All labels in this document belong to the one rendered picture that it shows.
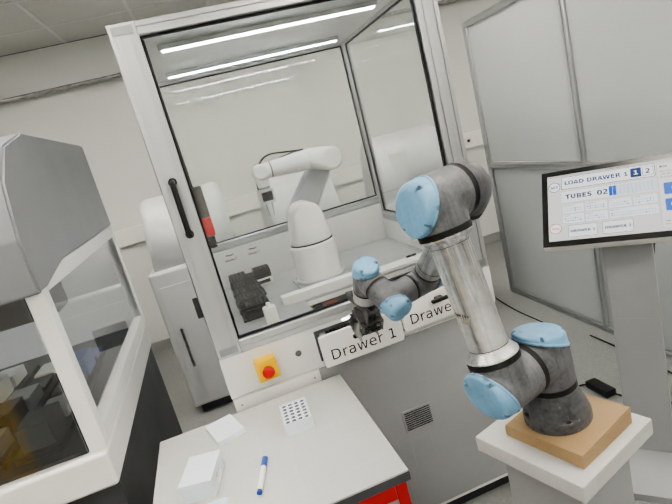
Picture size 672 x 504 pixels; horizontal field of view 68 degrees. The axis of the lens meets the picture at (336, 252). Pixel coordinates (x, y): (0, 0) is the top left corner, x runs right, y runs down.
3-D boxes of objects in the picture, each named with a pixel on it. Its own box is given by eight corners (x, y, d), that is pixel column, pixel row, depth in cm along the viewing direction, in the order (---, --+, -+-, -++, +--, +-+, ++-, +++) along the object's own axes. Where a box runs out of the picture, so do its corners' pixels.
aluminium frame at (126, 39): (489, 265, 185) (430, -38, 161) (218, 361, 163) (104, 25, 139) (391, 233, 275) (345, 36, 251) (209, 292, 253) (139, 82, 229)
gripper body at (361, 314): (361, 338, 152) (360, 315, 144) (350, 317, 158) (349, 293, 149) (384, 330, 154) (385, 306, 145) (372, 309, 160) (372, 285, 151)
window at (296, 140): (464, 259, 184) (408, -18, 162) (238, 338, 165) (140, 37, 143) (463, 259, 184) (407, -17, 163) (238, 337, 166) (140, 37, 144)
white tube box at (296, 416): (315, 426, 145) (311, 415, 145) (287, 437, 144) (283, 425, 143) (307, 406, 157) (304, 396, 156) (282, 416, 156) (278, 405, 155)
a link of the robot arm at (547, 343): (588, 372, 113) (577, 319, 110) (552, 403, 107) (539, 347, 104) (542, 360, 123) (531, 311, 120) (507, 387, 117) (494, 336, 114)
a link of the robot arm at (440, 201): (558, 395, 107) (468, 155, 102) (513, 433, 100) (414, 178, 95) (515, 387, 117) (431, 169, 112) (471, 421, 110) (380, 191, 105)
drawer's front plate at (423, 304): (476, 306, 184) (471, 278, 182) (405, 332, 178) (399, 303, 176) (474, 304, 186) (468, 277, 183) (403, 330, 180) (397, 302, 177)
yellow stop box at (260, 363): (281, 376, 164) (275, 357, 163) (260, 384, 163) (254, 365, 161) (279, 370, 169) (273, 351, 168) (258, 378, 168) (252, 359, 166)
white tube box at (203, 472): (217, 497, 126) (210, 479, 125) (183, 505, 126) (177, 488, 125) (225, 464, 139) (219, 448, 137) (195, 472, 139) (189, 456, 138)
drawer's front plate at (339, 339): (405, 339, 173) (398, 310, 170) (326, 368, 166) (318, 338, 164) (403, 337, 174) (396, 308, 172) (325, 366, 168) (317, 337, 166)
